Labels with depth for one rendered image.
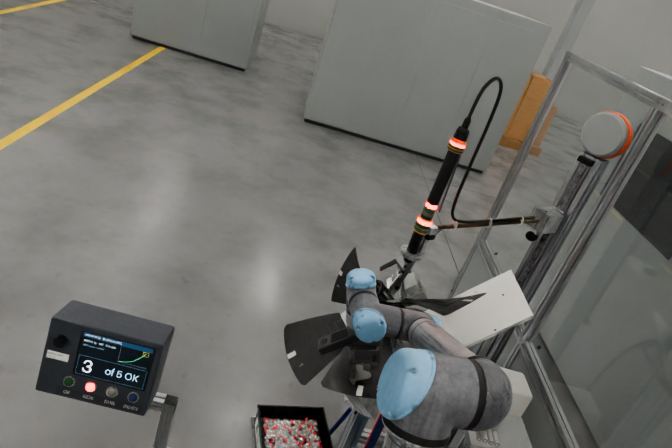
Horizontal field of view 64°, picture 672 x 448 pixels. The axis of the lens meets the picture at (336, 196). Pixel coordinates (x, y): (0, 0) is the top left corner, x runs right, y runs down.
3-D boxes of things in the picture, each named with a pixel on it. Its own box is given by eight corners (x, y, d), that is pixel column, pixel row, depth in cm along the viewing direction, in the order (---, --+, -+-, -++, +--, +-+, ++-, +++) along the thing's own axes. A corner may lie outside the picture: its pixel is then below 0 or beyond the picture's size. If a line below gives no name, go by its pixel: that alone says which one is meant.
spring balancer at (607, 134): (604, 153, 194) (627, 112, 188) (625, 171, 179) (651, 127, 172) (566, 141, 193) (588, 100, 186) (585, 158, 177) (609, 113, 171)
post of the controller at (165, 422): (165, 448, 145) (178, 396, 137) (162, 458, 142) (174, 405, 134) (154, 445, 145) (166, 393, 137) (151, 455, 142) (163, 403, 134)
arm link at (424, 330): (552, 386, 89) (435, 303, 136) (493, 375, 86) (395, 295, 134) (533, 453, 89) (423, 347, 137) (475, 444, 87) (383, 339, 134)
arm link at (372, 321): (406, 324, 124) (396, 296, 134) (360, 315, 121) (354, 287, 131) (394, 350, 127) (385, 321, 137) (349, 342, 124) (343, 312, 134)
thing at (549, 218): (541, 224, 198) (551, 204, 194) (556, 234, 193) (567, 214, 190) (524, 225, 192) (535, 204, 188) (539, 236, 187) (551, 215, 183)
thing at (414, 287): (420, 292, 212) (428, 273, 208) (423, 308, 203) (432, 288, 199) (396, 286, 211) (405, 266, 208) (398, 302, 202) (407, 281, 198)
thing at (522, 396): (509, 386, 212) (522, 366, 208) (521, 419, 198) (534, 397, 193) (469, 375, 211) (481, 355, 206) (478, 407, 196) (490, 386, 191)
